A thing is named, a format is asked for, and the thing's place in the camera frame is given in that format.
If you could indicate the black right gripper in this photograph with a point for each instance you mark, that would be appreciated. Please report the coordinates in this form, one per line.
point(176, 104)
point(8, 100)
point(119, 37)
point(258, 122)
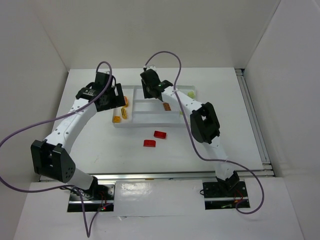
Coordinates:
point(152, 92)

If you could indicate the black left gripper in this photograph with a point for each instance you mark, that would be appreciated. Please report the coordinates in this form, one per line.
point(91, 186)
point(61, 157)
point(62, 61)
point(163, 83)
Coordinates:
point(120, 94)

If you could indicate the yellow oval lego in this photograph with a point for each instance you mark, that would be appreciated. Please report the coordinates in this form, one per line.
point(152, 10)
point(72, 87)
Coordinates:
point(126, 102)

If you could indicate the orange lego plate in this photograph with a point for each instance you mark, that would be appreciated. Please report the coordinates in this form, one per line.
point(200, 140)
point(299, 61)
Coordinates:
point(124, 113)

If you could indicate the small orange square lego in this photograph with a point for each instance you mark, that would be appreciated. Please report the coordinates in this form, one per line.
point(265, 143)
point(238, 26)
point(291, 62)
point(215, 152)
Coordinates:
point(116, 119)

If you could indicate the brown lego plate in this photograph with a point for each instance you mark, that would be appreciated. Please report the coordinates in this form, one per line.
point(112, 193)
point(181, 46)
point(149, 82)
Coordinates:
point(166, 107)

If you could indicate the red rectangular lego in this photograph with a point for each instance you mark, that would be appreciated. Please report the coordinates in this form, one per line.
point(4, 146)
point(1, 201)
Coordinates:
point(160, 134)

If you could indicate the light green tall lego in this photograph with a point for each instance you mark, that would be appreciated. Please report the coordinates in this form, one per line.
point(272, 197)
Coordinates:
point(191, 94)

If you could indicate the red curved lego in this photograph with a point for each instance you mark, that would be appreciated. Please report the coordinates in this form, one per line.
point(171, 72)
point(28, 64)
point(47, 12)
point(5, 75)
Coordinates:
point(150, 143)

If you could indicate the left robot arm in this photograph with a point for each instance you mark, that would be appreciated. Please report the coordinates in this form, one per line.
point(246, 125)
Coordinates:
point(51, 156)

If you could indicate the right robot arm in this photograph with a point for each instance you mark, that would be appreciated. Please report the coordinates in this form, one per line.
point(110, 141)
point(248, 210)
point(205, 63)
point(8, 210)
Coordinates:
point(200, 117)

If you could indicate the white divided sorting tray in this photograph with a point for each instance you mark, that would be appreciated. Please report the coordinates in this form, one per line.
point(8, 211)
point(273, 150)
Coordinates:
point(147, 112)

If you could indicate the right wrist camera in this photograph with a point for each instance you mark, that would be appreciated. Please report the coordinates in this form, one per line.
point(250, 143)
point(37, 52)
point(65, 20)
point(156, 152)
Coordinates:
point(150, 67)

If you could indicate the front aluminium rail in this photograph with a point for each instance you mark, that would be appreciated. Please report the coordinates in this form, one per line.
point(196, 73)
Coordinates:
point(170, 175)

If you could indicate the aluminium rail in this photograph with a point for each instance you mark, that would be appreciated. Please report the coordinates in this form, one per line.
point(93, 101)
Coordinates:
point(265, 159)
point(170, 175)

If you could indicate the right side aluminium rail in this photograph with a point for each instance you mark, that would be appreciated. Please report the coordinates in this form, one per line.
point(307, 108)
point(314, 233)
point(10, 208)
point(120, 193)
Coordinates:
point(265, 159)

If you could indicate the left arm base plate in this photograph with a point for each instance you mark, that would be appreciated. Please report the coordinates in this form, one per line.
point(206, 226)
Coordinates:
point(103, 199)

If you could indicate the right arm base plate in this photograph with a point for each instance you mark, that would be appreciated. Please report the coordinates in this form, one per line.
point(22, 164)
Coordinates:
point(216, 199)

